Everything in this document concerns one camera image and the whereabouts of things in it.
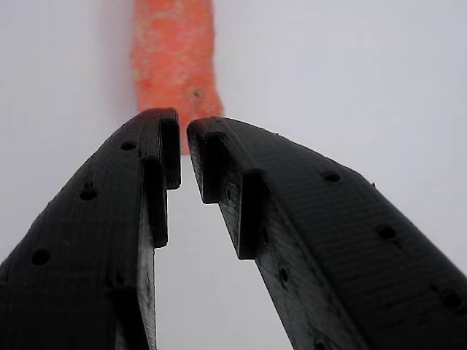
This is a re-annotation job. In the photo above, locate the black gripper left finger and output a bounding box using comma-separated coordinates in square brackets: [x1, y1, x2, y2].
[0, 106, 182, 350]

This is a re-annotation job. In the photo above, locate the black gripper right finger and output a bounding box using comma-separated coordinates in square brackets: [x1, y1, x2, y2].
[186, 116, 467, 350]

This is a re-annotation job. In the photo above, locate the small orange food piece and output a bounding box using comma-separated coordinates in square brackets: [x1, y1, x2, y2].
[129, 0, 225, 156]

